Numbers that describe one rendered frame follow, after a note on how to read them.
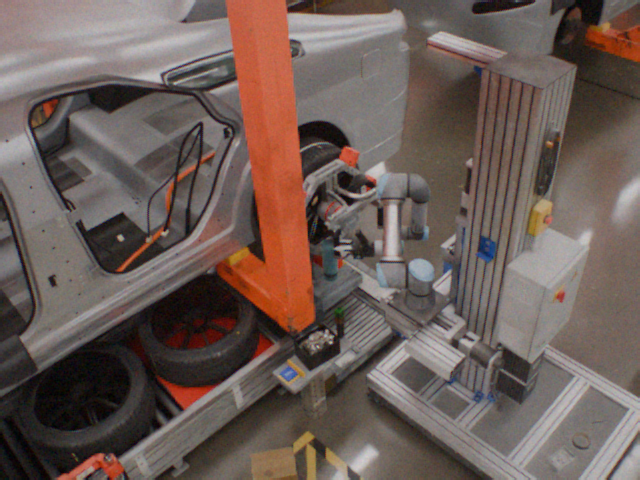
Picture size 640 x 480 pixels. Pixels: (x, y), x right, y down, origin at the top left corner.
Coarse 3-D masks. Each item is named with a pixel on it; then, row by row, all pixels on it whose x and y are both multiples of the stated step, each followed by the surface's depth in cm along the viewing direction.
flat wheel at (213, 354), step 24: (192, 288) 373; (216, 288) 372; (144, 312) 358; (168, 312) 371; (192, 312) 361; (240, 312) 354; (144, 336) 344; (168, 336) 346; (192, 336) 347; (240, 336) 341; (168, 360) 332; (192, 360) 330; (216, 360) 334; (240, 360) 347; (192, 384) 342
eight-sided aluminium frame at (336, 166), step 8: (336, 160) 351; (320, 168) 346; (328, 168) 348; (336, 168) 346; (344, 168) 350; (352, 168) 356; (312, 176) 341; (320, 176) 340; (328, 176) 344; (304, 184) 341; (312, 184) 338; (312, 192) 341; (360, 192) 372; (344, 232) 382; (312, 248) 364; (320, 248) 372
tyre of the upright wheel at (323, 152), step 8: (312, 136) 366; (304, 144) 354; (320, 144) 357; (328, 144) 361; (304, 152) 349; (312, 152) 348; (320, 152) 348; (328, 152) 349; (336, 152) 353; (304, 160) 344; (312, 160) 343; (320, 160) 347; (328, 160) 351; (304, 168) 341; (312, 168) 345; (304, 176) 343; (352, 176) 373; (352, 200) 384; (256, 208) 357; (256, 216) 360
